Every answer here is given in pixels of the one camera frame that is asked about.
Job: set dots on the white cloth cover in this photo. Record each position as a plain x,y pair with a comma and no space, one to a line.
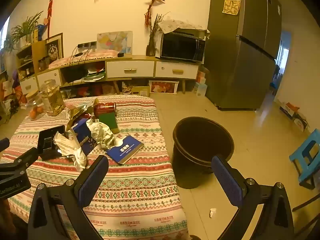
180,25

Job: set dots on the pink cloth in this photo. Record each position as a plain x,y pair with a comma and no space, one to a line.
82,56

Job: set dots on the white framed red picture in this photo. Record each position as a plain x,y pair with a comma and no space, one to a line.
163,87

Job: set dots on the vase with dried stems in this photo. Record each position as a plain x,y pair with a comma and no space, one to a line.
150,47

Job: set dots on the white drawer with sticker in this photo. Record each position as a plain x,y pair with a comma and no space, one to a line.
176,70

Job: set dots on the green box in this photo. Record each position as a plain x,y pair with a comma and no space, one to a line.
108,121

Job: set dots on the yellow cardboard box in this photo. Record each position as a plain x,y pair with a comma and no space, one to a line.
140,91

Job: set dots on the colourful map board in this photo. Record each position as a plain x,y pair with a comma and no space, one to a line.
115,41

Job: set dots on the dark chair leg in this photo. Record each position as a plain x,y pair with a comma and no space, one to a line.
306,204

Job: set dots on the orange fruit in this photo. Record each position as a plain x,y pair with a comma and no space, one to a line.
33,114
40,110

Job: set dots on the blue and orange carton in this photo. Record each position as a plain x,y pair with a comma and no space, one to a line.
288,110

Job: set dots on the patterned tablecloth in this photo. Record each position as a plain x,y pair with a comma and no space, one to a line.
140,180

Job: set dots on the blue and white box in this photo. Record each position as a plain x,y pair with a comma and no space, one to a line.
200,89

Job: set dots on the wide white drawer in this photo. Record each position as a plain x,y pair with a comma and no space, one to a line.
130,69

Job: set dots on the grey refrigerator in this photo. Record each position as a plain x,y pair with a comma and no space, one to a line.
237,55

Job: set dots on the glass jar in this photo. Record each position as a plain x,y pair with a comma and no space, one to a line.
52,100

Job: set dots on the wooden sideboard cabinet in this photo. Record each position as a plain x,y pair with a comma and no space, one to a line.
140,58

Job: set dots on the blue carton box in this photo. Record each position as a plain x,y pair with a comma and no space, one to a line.
81,132

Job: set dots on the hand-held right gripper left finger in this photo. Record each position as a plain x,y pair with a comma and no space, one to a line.
92,180

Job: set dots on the blue booklet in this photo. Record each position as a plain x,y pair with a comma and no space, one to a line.
125,151

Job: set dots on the black box in cabinet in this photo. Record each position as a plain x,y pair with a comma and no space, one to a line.
73,74

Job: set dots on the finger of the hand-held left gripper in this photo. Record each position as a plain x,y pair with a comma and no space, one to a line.
25,158
3,143

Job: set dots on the orange and white box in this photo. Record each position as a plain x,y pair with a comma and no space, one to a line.
203,77

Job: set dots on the black plastic bin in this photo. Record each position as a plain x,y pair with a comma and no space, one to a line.
190,160

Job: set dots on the small white paper scrap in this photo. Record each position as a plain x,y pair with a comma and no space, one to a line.
212,212

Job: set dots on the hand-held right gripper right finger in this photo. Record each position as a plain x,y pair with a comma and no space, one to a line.
227,182

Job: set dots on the black power strip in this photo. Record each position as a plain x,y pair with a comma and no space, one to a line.
86,45

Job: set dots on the white printed carton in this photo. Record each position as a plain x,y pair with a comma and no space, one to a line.
301,122

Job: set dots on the black microwave oven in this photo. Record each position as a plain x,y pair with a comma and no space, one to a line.
181,47

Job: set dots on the gold foil wrapper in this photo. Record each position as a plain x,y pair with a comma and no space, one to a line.
75,112

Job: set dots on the framed cat picture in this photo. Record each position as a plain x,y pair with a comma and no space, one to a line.
54,48

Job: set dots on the crumpled white tissue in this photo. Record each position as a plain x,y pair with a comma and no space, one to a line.
72,147

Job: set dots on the green potted plant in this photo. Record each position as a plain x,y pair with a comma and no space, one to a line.
25,28

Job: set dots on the large white paper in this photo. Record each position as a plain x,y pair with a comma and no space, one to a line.
102,135

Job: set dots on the blue plastic stool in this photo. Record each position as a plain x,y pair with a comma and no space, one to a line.
303,152

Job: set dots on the yellow paper note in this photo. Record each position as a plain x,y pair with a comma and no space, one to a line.
231,6

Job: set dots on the black plastic tray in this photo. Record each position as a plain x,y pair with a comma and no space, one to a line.
46,137

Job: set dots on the red drink can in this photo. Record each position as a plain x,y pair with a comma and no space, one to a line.
105,108

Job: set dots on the small white drawer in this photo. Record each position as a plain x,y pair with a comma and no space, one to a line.
48,78
28,85

